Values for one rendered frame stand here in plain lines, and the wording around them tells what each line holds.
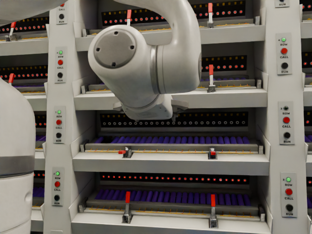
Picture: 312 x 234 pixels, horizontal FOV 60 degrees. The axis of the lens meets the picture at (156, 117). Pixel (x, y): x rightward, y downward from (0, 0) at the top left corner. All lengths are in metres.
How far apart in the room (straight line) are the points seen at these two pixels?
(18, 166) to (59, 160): 0.73
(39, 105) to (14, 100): 0.78
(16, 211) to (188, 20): 0.32
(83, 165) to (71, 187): 0.08
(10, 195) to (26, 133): 0.04
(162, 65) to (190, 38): 0.05
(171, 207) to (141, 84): 0.59
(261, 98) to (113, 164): 0.49
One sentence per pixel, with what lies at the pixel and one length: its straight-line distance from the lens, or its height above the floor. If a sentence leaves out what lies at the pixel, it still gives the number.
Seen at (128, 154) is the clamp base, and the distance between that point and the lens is 0.86.
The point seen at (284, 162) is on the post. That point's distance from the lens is 0.86.
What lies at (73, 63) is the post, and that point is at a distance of 0.95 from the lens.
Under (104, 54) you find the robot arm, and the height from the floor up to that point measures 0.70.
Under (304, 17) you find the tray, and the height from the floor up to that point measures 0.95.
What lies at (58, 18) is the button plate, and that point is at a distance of 1.03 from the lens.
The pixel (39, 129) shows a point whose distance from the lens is 1.18.
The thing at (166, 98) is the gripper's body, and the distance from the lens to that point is 0.53.
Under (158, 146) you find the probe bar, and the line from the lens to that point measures 0.88.
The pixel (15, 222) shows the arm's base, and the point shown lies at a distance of 0.22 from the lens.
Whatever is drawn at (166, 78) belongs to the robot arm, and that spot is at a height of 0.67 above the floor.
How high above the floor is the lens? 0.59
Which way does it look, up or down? 4 degrees up
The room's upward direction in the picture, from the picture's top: straight up
